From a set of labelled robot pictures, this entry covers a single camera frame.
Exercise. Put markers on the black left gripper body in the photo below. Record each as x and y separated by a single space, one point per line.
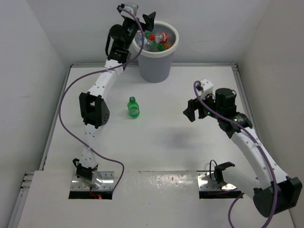
129 28

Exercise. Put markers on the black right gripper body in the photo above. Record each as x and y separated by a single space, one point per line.
203 110

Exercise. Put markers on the clear bottle blue cap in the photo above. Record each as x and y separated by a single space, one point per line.
143 41

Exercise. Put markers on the red cap cola bottle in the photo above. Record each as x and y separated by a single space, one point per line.
161 37

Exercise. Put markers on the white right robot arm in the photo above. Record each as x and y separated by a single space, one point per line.
272 190

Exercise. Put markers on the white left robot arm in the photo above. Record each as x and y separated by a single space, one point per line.
93 108

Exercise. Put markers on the grey plastic waste bin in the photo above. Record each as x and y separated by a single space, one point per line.
155 66

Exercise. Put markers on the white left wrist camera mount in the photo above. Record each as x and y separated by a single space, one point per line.
128 10

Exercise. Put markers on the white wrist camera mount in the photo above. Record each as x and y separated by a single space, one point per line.
204 88
128 10

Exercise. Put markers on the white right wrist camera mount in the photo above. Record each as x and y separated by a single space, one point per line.
204 88

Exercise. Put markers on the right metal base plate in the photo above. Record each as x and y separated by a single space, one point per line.
206 182

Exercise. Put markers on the metal base plate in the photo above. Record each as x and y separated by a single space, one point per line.
100 181
206 182

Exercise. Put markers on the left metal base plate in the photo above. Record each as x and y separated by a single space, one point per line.
100 181

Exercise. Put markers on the aluminium frame rail left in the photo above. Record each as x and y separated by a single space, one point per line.
25 137

